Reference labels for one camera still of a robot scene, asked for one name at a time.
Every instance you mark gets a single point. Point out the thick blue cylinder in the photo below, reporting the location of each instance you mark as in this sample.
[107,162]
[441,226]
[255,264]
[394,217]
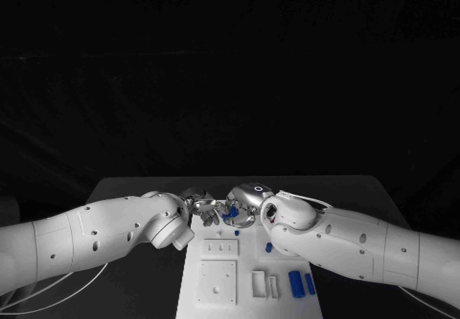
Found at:
[296,284]

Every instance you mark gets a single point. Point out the white task board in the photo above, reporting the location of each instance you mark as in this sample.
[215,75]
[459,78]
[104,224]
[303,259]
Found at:
[248,286]

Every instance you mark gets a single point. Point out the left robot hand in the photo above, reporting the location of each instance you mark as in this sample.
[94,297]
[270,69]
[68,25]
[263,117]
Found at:
[201,203]

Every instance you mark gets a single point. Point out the blue gear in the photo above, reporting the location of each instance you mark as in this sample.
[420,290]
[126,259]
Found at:
[230,214]

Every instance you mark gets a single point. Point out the thin blue cylinder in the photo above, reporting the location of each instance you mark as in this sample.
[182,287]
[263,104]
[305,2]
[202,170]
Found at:
[309,284]

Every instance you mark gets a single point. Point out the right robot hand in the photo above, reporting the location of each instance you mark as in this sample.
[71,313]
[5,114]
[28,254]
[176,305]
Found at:
[248,196]

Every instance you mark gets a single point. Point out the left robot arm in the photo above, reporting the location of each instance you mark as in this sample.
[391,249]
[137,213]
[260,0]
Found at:
[107,229]

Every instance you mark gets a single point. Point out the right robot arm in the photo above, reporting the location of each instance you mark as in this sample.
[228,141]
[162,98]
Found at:
[352,244]

